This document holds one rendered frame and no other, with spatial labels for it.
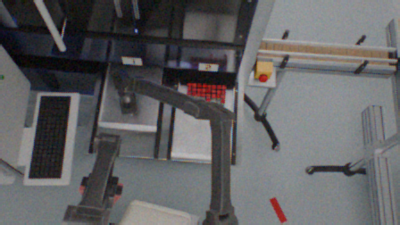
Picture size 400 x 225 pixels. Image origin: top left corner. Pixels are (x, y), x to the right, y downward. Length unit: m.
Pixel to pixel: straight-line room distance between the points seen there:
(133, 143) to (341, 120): 1.64
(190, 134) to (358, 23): 1.98
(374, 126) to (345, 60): 0.51
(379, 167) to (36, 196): 2.01
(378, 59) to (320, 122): 0.97
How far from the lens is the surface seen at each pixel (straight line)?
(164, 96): 1.50
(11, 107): 1.95
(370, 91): 3.22
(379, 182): 2.38
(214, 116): 1.32
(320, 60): 2.09
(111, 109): 1.94
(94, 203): 1.12
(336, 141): 2.98
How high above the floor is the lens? 2.65
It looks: 68 degrees down
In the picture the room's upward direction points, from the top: 5 degrees clockwise
